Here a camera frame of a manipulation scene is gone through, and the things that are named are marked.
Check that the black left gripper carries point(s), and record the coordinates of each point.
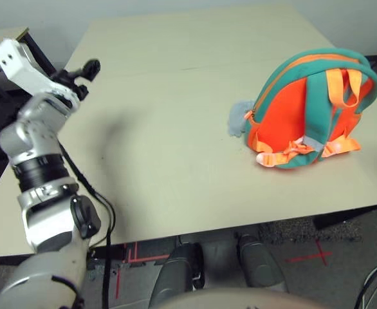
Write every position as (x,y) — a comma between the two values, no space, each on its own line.
(71,78)

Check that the orange zipper pull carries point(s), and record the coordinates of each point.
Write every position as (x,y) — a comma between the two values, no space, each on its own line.
(250,116)

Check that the orange and teal backpack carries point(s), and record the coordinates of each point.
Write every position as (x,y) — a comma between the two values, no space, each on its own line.
(285,112)

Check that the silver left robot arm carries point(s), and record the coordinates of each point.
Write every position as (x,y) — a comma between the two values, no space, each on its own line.
(40,199)

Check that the white and grey plush toy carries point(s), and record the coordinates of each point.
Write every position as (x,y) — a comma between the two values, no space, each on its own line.
(238,119)

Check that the dark grey robot left leg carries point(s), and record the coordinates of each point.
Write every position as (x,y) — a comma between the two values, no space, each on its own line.
(175,273)

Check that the dark grey robot leg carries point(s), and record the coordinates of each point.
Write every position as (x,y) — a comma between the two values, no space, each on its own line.
(175,273)
(262,267)

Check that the dark grey robot right leg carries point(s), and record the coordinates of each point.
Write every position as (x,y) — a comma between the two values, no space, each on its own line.
(262,267)

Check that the grey robot torso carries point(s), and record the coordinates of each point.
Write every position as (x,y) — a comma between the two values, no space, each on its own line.
(240,301)

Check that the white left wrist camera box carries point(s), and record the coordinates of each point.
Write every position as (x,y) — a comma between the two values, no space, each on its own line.
(18,67)

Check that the beige side table black frame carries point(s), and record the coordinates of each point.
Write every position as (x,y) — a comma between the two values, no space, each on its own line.
(2,40)

